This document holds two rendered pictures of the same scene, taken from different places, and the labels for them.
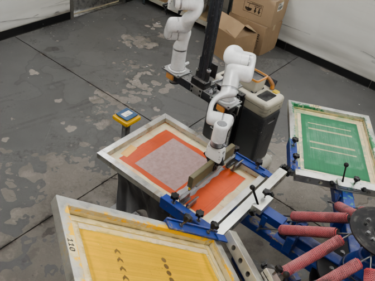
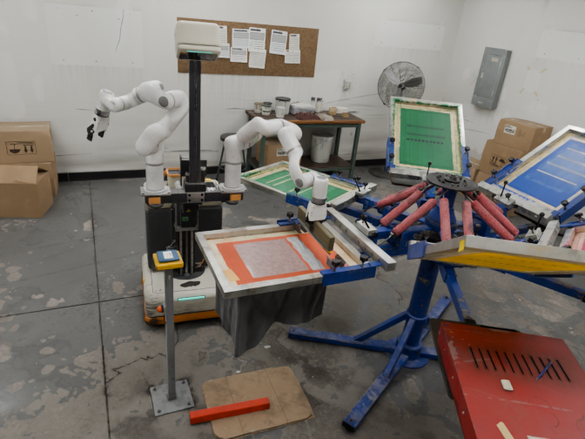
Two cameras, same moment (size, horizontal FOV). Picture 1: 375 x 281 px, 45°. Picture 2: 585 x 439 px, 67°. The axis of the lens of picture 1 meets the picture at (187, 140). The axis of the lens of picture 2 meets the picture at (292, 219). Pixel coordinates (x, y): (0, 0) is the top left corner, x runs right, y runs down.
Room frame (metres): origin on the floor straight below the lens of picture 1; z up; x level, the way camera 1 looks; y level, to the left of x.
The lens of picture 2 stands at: (0.82, 1.72, 2.13)
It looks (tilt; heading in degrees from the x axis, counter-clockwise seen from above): 25 degrees down; 301
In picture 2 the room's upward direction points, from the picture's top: 6 degrees clockwise
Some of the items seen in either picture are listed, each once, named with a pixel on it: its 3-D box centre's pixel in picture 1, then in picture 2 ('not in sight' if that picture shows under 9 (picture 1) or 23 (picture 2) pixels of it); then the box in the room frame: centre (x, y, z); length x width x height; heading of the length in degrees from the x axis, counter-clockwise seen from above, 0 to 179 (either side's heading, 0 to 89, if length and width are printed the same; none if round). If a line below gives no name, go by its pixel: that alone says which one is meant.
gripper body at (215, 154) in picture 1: (215, 150); (317, 209); (1.82, -0.15, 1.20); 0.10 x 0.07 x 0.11; 57
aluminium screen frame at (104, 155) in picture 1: (183, 166); (281, 253); (1.91, 0.00, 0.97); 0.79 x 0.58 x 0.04; 57
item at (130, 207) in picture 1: (147, 208); (283, 314); (1.77, 0.16, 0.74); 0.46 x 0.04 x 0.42; 57
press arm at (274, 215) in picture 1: (269, 215); (373, 233); (1.61, -0.48, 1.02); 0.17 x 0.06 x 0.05; 57
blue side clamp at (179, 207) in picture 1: (184, 214); (347, 273); (1.55, -0.05, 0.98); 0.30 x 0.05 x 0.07; 57
